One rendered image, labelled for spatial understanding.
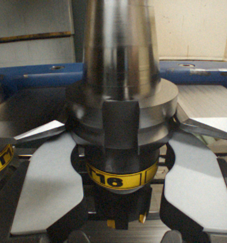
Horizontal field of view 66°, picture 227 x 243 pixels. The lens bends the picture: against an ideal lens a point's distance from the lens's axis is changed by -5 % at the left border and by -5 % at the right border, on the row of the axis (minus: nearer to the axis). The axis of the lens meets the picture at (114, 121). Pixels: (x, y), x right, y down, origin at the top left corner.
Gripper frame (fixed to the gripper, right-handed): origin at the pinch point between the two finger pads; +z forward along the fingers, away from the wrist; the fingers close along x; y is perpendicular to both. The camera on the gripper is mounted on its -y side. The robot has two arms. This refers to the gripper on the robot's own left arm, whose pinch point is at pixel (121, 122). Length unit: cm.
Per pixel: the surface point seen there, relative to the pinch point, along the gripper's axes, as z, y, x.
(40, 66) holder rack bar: 5.0, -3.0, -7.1
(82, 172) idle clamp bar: 18.5, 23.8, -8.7
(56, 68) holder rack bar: 4.4, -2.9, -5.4
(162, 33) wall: 95, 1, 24
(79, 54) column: 60, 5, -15
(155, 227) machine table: 8.8, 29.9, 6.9
